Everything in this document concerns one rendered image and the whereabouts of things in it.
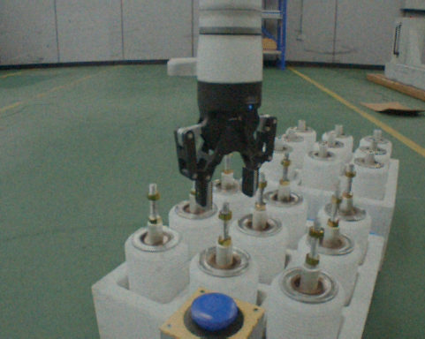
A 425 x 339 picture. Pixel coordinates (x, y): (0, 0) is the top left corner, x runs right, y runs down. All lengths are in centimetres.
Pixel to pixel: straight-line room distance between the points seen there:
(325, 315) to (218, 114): 27
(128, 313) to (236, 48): 40
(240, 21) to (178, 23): 628
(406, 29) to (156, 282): 457
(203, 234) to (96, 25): 647
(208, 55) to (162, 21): 631
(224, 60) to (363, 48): 666
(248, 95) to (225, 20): 8
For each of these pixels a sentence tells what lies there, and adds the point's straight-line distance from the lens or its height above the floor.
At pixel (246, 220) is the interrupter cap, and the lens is 64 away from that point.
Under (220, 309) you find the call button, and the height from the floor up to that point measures 33.
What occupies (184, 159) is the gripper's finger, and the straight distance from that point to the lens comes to 43.
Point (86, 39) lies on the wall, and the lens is 707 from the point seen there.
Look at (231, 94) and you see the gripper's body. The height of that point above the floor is 48.
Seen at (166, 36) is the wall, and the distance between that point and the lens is 671.
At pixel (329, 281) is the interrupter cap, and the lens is 52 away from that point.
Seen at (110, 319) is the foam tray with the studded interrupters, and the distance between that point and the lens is 64.
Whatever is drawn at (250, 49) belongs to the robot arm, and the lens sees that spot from 42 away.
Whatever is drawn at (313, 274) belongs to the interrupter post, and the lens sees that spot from 49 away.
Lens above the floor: 55
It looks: 20 degrees down
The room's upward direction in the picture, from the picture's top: straight up
